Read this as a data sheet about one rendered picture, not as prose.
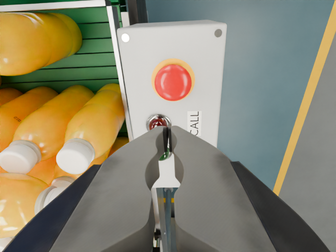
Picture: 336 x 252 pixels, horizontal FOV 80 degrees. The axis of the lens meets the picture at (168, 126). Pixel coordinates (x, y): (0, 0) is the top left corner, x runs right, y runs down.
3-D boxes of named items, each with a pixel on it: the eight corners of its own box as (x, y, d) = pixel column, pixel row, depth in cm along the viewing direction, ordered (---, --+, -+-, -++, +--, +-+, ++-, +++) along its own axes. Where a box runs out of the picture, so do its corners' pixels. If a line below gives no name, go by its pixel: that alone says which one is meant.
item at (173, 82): (191, 61, 19) (192, 64, 18) (190, 97, 21) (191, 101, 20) (153, 63, 20) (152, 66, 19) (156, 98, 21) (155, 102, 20)
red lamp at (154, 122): (168, 115, 22) (167, 120, 21) (168, 132, 23) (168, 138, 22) (148, 116, 22) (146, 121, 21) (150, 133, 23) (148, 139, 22)
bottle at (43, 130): (96, 87, 41) (46, 135, 25) (98, 117, 45) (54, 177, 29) (61, 82, 41) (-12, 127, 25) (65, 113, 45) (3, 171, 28)
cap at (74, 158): (58, 150, 26) (50, 158, 25) (76, 134, 25) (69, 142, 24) (81, 168, 28) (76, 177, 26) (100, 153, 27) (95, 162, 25)
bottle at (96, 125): (91, 97, 42) (40, 149, 26) (113, 76, 40) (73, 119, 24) (115, 120, 45) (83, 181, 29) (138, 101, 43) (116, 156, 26)
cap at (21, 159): (37, 143, 26) (28, 151, 24) (42, 166, 28) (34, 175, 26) (6, 139, 26) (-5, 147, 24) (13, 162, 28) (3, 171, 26)
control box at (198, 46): (210, 19, 26) (228, 22, 17) (204, 145, 36) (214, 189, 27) (134, 23, 27) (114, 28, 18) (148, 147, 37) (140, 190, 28)
